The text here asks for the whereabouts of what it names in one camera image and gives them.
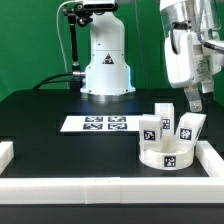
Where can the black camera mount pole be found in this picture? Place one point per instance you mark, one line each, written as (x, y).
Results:
(76, 15)

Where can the white paper marker sheet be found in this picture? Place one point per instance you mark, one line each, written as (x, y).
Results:
(101, 123)

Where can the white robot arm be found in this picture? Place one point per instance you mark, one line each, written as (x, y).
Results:
(108, 74)

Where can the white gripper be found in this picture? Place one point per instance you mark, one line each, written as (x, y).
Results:
(188, 62)

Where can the white front fence rail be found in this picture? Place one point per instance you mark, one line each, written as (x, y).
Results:
(111, 190)

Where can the white overhead camera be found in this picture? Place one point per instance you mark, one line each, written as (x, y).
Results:
(99, 4)

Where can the white left fence rail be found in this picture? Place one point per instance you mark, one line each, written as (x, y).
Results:
(6, 154)

